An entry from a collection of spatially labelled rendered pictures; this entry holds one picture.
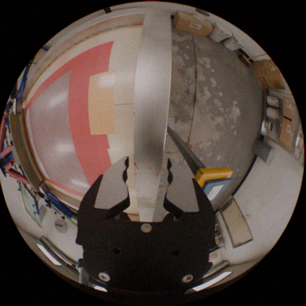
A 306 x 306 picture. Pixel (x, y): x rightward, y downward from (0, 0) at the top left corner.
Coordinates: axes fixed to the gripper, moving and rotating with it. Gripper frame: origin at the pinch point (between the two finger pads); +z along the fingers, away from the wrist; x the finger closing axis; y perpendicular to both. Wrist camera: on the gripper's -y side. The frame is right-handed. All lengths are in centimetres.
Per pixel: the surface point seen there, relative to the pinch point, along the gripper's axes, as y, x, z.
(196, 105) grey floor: -21, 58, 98
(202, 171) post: 5.5, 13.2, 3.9
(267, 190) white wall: 87, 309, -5
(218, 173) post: 5.8, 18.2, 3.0
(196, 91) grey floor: -39, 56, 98
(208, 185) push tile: 7.6, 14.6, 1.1
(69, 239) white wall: 380, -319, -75
